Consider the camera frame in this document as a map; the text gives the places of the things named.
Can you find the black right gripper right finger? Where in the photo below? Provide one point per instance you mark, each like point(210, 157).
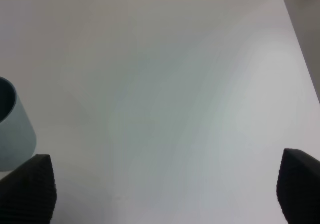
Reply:
point(298, 187)

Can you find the teal green cup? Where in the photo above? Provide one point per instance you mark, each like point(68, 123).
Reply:
point(18, 139)

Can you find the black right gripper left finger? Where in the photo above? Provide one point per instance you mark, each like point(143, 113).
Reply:
point(28, 195)

